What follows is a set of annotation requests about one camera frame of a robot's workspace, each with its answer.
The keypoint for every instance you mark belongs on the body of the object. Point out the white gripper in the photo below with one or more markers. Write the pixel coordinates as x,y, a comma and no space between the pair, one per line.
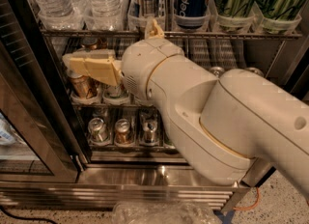
143,64

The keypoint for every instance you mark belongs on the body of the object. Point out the stainless steel fridge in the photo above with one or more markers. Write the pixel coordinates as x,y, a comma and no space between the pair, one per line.
139,172

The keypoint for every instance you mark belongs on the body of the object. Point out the gold can front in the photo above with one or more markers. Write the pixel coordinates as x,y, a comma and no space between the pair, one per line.
83,85

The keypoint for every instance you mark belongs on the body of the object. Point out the dark blue soda can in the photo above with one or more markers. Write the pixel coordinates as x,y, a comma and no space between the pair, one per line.
256,71

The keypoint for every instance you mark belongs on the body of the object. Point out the blue Pepsi can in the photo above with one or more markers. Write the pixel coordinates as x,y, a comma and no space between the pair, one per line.
190,14

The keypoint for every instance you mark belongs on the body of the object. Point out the silver can bottom shelf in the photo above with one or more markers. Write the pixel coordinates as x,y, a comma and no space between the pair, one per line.
150,132

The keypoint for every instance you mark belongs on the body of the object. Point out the wire shelf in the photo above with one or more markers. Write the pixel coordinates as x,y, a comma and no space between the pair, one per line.
169,35
98,105

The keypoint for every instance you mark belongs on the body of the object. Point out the gold can back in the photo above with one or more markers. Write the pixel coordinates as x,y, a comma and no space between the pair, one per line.
93,43

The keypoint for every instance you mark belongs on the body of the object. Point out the glass fridge door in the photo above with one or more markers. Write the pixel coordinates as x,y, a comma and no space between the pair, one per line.
35,134

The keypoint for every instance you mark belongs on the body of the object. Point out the top wire shelf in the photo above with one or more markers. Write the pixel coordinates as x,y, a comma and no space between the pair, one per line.
169,35

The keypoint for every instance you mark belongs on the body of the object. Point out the white green soda can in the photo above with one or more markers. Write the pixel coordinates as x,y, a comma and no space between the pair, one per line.
114,91

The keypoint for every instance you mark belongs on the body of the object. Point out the gold can bottom shelf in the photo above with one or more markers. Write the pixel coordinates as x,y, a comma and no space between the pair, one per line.
123,133

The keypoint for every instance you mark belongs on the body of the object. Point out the green silver can bottom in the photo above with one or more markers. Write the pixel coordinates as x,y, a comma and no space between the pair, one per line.
98,132

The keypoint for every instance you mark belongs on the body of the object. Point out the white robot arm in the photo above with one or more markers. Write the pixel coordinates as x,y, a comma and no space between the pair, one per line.
220,125

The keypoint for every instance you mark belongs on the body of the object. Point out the red Coca-Cola can right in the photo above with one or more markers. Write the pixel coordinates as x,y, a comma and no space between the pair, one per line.
217,71

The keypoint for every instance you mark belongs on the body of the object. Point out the clear plastic bag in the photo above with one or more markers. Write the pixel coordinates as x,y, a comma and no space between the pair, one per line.
163,213

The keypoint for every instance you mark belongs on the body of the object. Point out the middle wire shelf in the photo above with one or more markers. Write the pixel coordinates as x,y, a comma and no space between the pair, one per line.
98,105

